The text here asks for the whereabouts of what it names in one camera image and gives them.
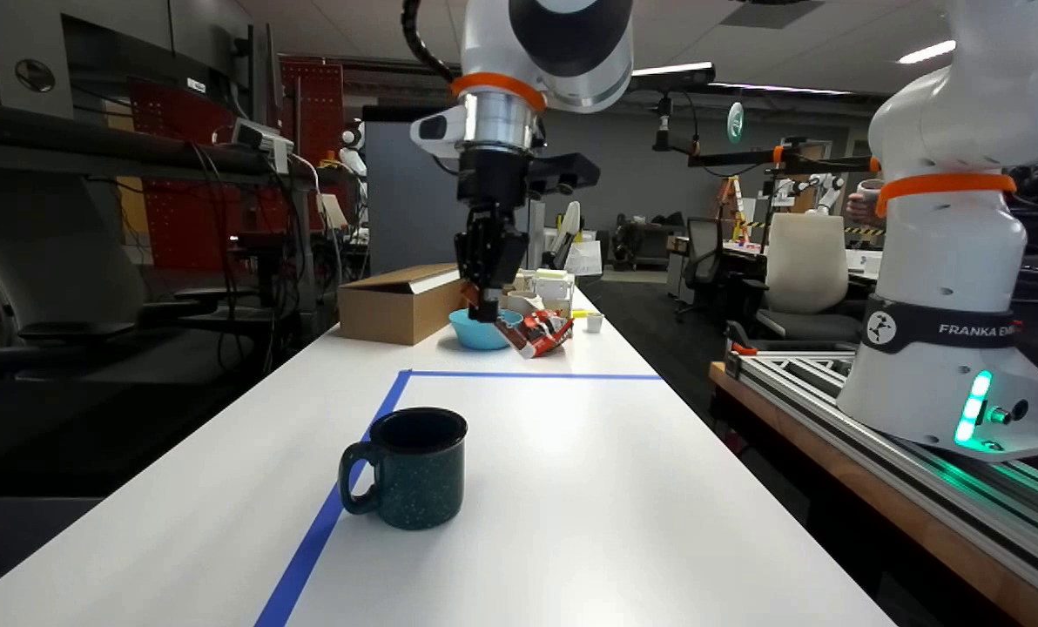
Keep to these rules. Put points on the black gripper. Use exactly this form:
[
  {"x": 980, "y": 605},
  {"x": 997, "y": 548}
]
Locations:
[{"x": 493, "y": 231}]

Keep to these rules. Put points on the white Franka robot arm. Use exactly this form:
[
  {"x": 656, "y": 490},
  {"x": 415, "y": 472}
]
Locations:
[{"x": 947, "y": 266}]

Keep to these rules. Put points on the dark green speckled mug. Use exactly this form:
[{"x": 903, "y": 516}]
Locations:
[{"x": 418, "y": 483}]

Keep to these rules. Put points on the blue bowl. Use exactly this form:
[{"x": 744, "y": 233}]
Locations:
[{"x": 474, "y": 336}]

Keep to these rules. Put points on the red snack bag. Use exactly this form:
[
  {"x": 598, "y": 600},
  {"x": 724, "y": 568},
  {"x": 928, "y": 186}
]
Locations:
[{"x": 542, "y": 331}]

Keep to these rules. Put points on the white plastic cup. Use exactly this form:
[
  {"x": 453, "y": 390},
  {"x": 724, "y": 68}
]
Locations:
[{"x": 554, "y": 289}]

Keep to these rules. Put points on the brown cardboard box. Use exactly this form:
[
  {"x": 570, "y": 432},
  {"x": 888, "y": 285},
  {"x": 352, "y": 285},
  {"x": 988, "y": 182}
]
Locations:
[{"x": 397, "y": 303}]

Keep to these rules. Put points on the small white cup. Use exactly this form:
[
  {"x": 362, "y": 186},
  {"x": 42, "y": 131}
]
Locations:
[{"x": 592, "y": 323}]

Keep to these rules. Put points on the white power adapter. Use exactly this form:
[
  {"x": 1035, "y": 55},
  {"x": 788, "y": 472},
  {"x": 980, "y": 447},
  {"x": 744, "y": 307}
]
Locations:
[{"x": 266, "y": 143}]

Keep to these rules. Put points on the ceiling light strip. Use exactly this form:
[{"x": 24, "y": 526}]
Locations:
[{"x": 674, "y": 69}]

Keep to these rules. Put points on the blue tape line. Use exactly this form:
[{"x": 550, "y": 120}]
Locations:
[{"x": 310, "y": 545}]

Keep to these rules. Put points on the round green sign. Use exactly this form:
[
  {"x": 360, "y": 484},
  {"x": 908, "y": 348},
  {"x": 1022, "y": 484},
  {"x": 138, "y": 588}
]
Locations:
[{"x": 737, "y": 123}]

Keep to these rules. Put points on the red cabinet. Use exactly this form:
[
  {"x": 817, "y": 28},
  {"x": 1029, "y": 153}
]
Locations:
[{"x": 182, "y": 222}]

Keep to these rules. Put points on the white chair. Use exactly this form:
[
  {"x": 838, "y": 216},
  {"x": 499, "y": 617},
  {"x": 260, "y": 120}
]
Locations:
[{"x": 804, "y": 261}]

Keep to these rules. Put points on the grey workbench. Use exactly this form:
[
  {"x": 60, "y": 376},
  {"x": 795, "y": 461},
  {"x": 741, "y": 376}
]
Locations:
[{"x": 52, "y": 231}]

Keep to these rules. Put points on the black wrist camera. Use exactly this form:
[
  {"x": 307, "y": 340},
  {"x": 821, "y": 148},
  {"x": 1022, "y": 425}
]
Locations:
[{"x": 566, "y": 174}]

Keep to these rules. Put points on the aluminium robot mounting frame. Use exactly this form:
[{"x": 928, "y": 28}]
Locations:
[{"x": 888, "y": 490}]

